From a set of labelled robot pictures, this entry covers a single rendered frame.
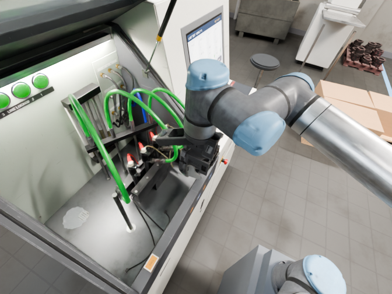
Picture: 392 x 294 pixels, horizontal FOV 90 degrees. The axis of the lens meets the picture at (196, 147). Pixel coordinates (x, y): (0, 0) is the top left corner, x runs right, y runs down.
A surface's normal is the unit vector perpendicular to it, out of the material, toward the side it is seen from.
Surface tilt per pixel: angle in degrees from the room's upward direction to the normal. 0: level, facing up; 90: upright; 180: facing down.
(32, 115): 90
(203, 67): 0
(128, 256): 0
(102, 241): 0
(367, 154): 46
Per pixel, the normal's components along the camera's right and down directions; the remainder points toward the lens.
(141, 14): -0.46, 0.66
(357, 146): -0.41, -0.07
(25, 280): 0.09, -0.64
